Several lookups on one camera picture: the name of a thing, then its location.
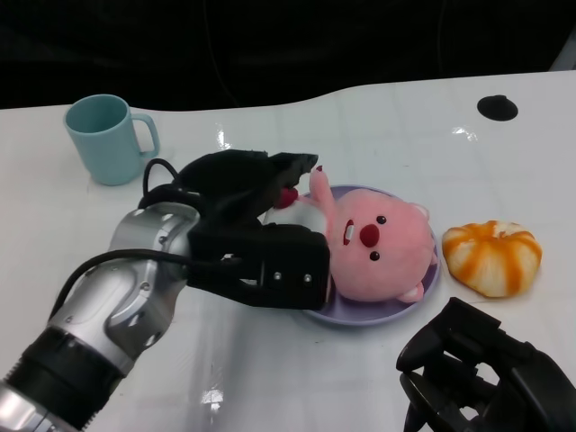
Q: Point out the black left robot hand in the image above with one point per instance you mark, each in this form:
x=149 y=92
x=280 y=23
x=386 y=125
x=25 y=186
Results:
x=234 y=189

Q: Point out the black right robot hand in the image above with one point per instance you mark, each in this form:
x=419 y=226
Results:
x=526 y=382

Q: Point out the pink plush doll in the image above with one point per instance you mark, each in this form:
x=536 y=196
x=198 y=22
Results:
x=378 y=261

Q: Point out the purple plastic plate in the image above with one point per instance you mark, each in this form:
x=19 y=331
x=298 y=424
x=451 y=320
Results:
x=360 y=317

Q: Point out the orange white striped bun toy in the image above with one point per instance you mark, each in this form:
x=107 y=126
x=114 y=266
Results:
x=490 y=261

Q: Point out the teal plastic mug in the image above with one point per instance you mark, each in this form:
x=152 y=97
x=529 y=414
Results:
x=112 y=150

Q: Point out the black round table grommet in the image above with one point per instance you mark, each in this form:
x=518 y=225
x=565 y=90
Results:
x=497 y=108

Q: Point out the white panel in background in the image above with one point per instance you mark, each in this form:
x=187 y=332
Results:
x=566 y=56

